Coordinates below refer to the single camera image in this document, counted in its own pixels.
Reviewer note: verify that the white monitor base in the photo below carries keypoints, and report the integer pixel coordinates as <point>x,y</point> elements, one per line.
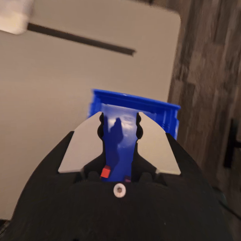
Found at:
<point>13,17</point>

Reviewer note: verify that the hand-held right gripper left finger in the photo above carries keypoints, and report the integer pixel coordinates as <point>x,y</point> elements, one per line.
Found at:
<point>81,146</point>

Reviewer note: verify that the blue plastic bin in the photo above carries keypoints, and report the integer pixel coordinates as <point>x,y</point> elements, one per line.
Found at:
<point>120,105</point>

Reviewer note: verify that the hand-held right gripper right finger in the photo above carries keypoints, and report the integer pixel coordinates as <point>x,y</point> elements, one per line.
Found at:
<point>158,148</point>

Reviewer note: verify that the purple wooden cube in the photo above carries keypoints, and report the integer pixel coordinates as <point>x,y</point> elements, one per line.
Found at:
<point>128,179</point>

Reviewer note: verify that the red wooden cube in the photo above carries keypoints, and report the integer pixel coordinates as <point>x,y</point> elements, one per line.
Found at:
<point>105,172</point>

